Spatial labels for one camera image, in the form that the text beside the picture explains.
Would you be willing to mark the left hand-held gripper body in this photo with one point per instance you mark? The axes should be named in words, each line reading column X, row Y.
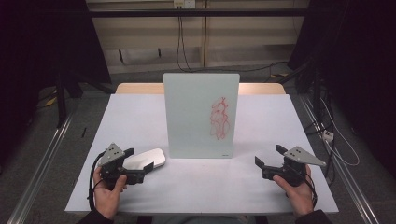
column 109, row 157

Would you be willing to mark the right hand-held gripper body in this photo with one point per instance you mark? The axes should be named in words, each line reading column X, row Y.
column 294, row 169

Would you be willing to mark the white board eraser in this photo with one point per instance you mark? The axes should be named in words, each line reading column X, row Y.
column 146, row 158

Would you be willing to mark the person's right hand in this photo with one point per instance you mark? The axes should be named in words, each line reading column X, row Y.
column 300, row 197

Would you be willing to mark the person's left hand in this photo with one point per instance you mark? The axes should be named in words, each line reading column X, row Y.
column 107, row 199

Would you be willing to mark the white power strip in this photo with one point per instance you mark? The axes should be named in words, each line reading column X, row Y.
column 328, row 135

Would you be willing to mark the white table mat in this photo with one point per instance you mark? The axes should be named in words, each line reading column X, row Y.
column 202, row 186

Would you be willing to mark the wooden table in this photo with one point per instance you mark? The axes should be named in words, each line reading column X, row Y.
column 140, row 88

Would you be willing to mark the glass whiteboard with red scribble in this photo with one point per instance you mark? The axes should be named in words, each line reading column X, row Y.
column 193, row 118

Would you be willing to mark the black metal stand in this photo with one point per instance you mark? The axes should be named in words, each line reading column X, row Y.
column 61, row 102

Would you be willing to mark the black curtain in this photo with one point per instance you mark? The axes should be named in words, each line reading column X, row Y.
column 37, row 46
column 358, row 62

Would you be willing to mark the black horizontal bar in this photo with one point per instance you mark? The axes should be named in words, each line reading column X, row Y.
column 193, row 12

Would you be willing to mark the aluminium floor rail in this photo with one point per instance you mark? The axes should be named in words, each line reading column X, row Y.
column 40, row 174
column 348, row 180

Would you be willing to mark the white wall socket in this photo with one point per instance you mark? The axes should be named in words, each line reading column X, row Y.
column 184, row 3

